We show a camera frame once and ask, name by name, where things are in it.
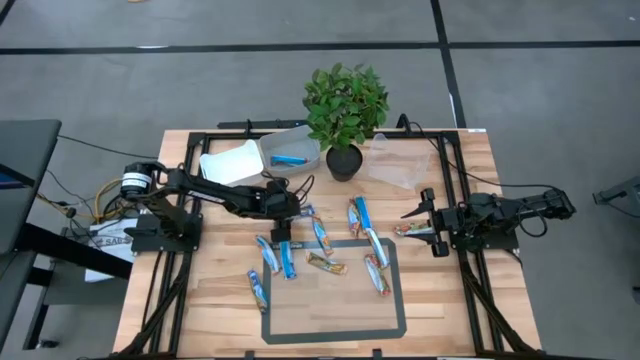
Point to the black tape rectangle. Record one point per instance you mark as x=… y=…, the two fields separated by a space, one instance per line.
x=330 y=336

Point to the grey metal stand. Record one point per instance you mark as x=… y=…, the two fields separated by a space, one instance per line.
x=622 y=192

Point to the green and red granola bar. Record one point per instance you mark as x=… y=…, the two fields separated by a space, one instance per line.
x=412 y=229

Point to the blue and orange granola bar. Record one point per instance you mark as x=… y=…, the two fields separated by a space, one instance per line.
x=322 y=235

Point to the white plastic bin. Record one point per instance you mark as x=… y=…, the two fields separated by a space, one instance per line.
x=232 y=162

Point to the brown and white granola bar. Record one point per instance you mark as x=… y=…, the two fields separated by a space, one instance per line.
x=353 y=220

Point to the clear plastic bin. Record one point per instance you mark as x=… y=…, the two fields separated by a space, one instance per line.
x=397 y=160

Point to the blue and brown granola bar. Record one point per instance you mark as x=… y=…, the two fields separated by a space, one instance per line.
x=258 y=291

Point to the small colourful snack packets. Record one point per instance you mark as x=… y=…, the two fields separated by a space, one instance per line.
x=378 y=248

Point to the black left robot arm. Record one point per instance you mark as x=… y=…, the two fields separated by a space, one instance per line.
x=210 y=187

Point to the white printed paper bag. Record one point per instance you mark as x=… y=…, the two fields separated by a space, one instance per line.
x=100 y=265

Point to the solid blue granola bar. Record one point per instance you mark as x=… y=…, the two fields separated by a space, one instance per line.
x=363 y=212
x=289 y=160
x=287 y=260

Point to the grey desk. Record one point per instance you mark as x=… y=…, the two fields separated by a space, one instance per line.
x=25 y=165

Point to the black desk beam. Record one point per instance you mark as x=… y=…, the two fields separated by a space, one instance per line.
x=75 y=250

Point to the light blue Chewy granola bar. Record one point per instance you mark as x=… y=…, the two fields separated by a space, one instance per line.
x=268 y=254

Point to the green white red granola bar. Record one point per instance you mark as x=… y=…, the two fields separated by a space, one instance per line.
x=377 y=275

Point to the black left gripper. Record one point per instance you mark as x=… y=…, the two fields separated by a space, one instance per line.
x=284 y=207

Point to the green and brown granola bar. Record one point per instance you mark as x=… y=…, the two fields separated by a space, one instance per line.
x=326 y=263

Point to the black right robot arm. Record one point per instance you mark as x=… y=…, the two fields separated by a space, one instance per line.
x=515 y=207

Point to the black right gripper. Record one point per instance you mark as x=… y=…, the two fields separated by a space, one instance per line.
x=450 y=221

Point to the blue and white granola bar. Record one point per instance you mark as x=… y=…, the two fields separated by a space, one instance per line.
x=307 y=210

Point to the black mounting bar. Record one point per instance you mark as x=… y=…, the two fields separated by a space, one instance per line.
x=270 y=124

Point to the green plant in black pot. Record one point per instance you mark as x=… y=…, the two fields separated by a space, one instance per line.
x=345 y=107

